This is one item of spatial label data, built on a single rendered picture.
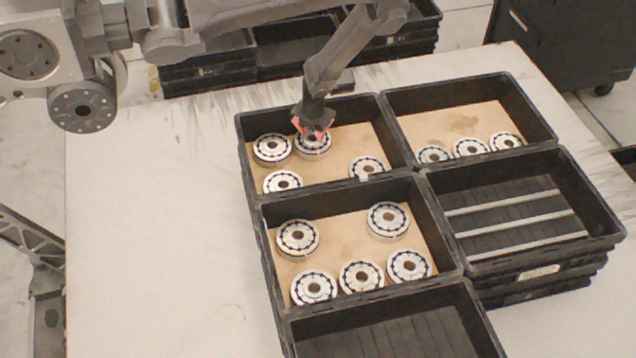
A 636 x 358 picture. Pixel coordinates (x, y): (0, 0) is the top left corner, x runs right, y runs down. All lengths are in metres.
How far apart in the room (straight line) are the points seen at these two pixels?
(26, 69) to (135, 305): 0.73
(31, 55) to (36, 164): 2.00
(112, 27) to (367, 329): 0.78
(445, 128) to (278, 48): 1.19
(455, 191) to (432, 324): 0.38
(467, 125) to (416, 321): 0.65
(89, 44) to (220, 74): 1.49
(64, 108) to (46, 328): 0.97
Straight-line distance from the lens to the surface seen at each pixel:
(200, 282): 1.50
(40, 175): 2.88
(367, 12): 1.06
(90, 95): 1.30
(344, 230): 1.41
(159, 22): 0.94
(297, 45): 2.69
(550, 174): 1.65
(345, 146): 1.59
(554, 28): 2.76
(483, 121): 1.74
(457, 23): 3.64
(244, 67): 2.40
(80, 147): 1.89
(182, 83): 2.39
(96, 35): 0.93
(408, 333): 1.29
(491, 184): 1.57
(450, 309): 1.34
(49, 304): 2.15
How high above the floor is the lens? 1.97
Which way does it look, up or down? 49 degrees down
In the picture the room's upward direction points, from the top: 2 degrees clockwise
